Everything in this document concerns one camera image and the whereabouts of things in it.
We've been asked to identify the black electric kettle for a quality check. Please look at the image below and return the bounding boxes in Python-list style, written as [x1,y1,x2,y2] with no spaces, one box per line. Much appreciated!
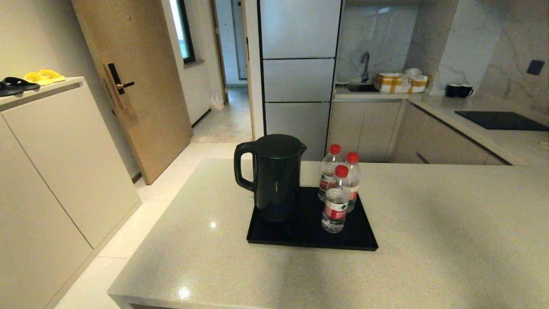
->
[234,134,308,223]

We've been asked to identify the clear water bottle red cap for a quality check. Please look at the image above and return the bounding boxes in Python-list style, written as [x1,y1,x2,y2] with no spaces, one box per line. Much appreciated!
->
[343,152,362,213]
[322,165,350,233]
[318,144,344,202]

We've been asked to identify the tall grey refrigerator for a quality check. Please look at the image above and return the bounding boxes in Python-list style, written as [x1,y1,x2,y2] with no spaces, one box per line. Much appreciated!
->
[257,0,344,161]

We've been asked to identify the black rectangular serving tray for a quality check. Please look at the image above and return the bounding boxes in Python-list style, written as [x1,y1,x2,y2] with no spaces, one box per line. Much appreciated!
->
[247,187,379,251]

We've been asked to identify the beige kitchen base cabinets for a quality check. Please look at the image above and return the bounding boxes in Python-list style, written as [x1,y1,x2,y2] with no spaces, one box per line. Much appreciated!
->
[328,100,511,166]

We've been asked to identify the dark kitchen sink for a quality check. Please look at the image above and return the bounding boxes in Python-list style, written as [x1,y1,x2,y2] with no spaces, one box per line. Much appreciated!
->
[346,83,380,93]

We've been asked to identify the metal kitchen faucet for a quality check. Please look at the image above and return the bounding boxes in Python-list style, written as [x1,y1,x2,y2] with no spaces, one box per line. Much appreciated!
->
[360,52,371,83]

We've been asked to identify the light wooden door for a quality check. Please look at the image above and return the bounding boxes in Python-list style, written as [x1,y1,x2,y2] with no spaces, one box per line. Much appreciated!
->
[71,0,193,185]

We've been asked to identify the dark framed window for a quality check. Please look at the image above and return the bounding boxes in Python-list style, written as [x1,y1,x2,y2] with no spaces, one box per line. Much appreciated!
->
[169,0,196,65]

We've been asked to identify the white shoe cabinet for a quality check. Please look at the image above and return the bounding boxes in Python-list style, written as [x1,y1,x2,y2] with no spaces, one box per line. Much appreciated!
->
[0,76,142,309]

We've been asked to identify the black induction cooktop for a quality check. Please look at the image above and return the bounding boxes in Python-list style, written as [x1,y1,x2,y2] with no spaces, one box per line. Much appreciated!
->
[455,111,549,131]

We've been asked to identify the black slipper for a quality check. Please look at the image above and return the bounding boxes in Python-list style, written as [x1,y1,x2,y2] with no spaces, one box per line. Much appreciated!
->
[3,77,40,91]
[0,81,24,97]

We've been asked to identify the black door lock handle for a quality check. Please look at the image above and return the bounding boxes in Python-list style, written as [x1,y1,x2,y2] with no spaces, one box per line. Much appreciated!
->
[104,63,135,110]

